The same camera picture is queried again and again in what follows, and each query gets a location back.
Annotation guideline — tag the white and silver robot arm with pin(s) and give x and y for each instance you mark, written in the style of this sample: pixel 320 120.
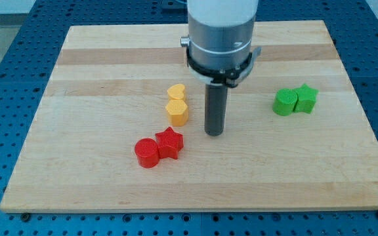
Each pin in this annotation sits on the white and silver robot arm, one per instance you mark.
pixel 218 44

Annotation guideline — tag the yellow hexagon block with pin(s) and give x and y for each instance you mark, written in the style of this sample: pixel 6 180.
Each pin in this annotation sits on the yellow hexagon block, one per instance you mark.
pixel 177 112

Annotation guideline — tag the yellow heart block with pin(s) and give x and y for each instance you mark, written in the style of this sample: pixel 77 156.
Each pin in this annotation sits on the yellow heart block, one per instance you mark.
pixel 177 92

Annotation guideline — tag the red star block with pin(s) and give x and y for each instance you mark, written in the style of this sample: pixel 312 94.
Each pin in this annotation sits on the red star block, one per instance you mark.
pixel 169 143

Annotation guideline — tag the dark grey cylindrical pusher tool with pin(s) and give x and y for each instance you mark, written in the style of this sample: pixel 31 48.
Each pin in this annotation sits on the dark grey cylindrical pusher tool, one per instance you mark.
pixel 215 109

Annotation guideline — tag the red cylinder block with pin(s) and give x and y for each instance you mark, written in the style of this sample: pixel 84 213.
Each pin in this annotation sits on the red cylinder block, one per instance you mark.
pixel 146 151

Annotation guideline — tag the wooden board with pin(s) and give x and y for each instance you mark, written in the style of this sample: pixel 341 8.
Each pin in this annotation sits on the wooden board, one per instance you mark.
pixel 108 90

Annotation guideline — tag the green cylinder block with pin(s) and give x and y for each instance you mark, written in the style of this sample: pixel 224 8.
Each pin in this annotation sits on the green cylinder block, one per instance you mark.
pixel 284 102

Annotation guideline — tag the green star block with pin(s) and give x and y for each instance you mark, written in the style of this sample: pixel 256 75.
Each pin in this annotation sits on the green star block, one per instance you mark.
pixel 306 98

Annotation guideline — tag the blue perforated table plate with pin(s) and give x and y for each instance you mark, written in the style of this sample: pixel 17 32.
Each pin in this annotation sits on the blue perforated table plate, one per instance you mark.
pixel 30 59

